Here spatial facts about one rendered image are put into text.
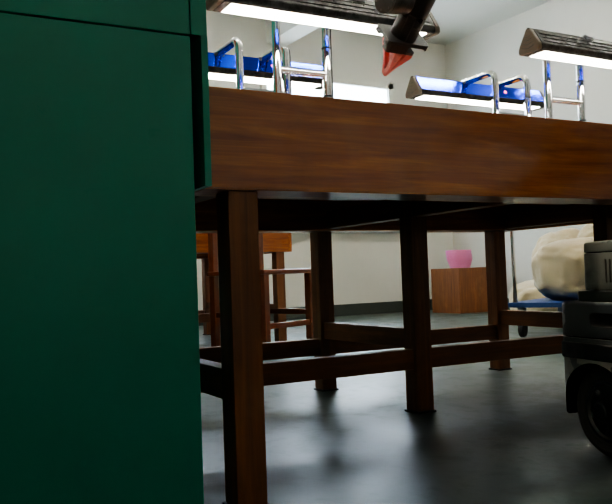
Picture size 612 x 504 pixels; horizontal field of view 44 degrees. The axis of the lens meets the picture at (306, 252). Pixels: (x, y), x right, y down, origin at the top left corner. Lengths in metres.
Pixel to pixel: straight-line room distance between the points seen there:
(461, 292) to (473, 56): 2.66
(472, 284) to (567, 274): 2.99
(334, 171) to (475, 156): 0.36
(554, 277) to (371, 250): 3.47
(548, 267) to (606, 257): 3.14
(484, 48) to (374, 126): 7.11
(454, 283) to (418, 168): 6.12
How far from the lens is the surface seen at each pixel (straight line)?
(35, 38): 1.30
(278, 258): 4.81
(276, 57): 2.03
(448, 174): 1.64
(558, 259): 4.89
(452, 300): 7.73
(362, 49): 8.38
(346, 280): 7.85
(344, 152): 1.50
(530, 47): 2.35
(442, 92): 2.79
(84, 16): 1.33
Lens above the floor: 0.42
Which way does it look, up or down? 2 degrees up
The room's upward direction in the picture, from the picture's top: 2 degrees counter-clockwise
